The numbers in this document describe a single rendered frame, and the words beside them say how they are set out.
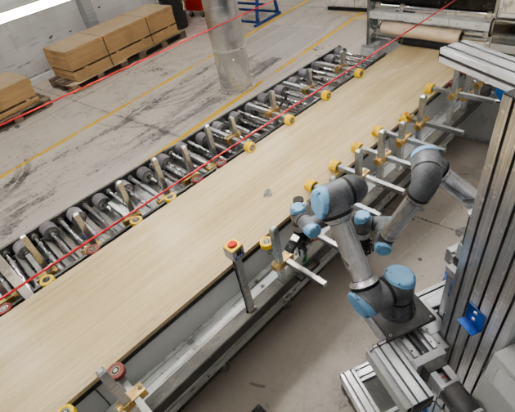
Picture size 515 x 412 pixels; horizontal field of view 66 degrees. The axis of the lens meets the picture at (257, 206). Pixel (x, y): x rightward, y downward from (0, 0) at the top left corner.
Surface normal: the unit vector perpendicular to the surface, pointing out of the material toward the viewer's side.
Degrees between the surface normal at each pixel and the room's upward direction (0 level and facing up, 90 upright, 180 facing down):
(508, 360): 0
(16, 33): 90
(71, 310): 0
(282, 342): 0
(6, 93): 90
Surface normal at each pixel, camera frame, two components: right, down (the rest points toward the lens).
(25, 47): 0.77, 0.32
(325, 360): -0.15, -0.74
